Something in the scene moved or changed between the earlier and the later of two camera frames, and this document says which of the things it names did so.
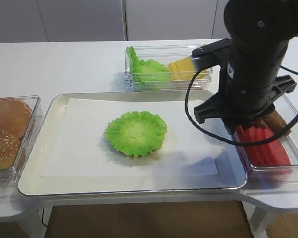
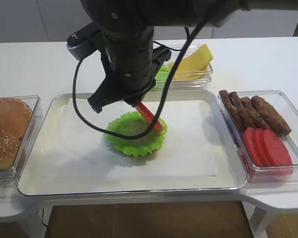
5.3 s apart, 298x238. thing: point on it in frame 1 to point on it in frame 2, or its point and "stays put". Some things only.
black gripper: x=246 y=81 to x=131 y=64
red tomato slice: x=248 y=135 to x=149 y=116
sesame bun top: x=4 y=146 stays put
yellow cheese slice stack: x=184 y=69 stays put
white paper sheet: x=81 y=148 stays put
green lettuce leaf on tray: x=136 y=133 stays put
